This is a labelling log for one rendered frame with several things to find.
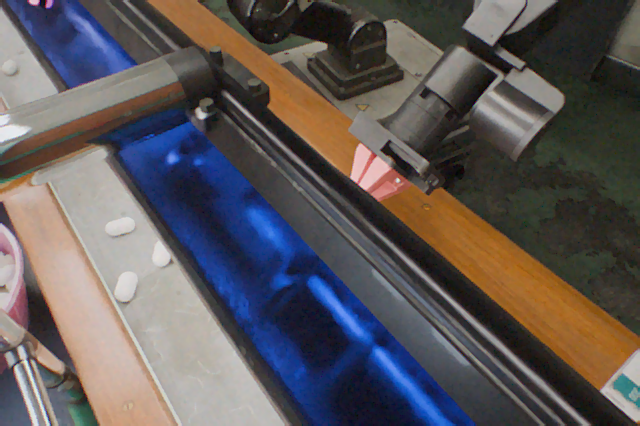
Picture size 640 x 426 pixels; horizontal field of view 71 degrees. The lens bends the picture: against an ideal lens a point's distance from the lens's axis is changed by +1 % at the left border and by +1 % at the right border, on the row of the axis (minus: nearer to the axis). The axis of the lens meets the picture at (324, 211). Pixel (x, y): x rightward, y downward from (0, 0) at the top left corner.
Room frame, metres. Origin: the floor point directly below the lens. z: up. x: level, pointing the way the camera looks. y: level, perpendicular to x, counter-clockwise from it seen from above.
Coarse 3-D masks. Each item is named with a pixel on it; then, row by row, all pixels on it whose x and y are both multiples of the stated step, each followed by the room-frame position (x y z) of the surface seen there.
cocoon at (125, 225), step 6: (114, 222) 0.36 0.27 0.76; (120, 222) 0.36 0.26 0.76; (126, 222) 0.36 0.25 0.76; (132, 222) 0.36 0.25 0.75; (108, 228) 0.35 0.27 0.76; (114, 228) 0.35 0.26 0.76; (120, 228) 0.35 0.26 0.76; (126, 228) 0.35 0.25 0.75; (132, 228) 0.36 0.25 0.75; (108, 234) 0.35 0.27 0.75; (114, 234) 0.35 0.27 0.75; (120, 234) 0.35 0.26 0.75
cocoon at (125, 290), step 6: (120, 276) 0.28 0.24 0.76; (126, 276) 0.28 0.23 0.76; (132, 276) 0.28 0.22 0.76; (120, 282) 0.27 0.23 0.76; (126, 282) 0.27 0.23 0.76; (132, 282) 0.27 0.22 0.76; (120, 288) 0.26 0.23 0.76; (126, 288) 0.26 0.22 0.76; (132, 288) 0.27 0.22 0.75; (114, 294) 0.26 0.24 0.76; (120, 294) 0.26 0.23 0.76; (126, 294) 0.26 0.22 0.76; (132, 294) 0.26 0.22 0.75; (120, 300) 0.25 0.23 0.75; (126, 300) 0.25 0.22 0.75
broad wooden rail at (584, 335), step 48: (192, 0) 0.96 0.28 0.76; (240, 48) 0.77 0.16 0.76; (288, 96) 0.62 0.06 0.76; (336, 144) 0.50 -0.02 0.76; (432, 192) 0.41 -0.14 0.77; (432, 240) 0.33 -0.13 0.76; (480, 240) 0.33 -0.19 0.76; (480, 288) 0.26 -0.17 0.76; (528, 288) 0.26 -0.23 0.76; (576, 336) 0.20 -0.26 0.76; (624, 336) 0.20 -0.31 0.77
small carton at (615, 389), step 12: (636, 360) 0.17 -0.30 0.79; (624, 372) 0.16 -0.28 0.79; (636, 372) 0.16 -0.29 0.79; (612, 384) 0.15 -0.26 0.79; (624, 384) 0.15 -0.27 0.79; (636, 384) 0.15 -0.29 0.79; (612, 396) 0.14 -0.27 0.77; (624, 396) 0.14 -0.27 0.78; (636, 396) 0.14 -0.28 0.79; (624, 408) 0.13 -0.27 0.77; (636, 408) 0.13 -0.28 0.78; (636, 420) 0.12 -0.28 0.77
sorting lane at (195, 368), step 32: (0, 32) 0.87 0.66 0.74; (0, 64) 0.75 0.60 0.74; (32, 64) 0.75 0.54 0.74; (32, 96) 0.65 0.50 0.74; (64, 192) 0.43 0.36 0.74; (96, 192) 0.43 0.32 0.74; (96, 224) 0.37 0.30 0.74; (96, 256) 0.32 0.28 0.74; (128, 256) 0.32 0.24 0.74; (160, 288) 0.27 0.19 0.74; (128, 320) 0.23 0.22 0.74; (160, 320) 0.23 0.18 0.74; (192, 320) 0.23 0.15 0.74; (160, 352) 0.20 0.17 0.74; (192, 352) 0.20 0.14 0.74; (224, 352) 0.20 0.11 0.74; (160, 384) 0.16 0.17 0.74; (192, 384) 0.16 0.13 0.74; (224, 384) 0.16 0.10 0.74; (256, 384) 0.16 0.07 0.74; (192, 416) 0.13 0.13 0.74; (224, 416) 0.13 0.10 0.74; (256, 416) 0.13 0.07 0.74
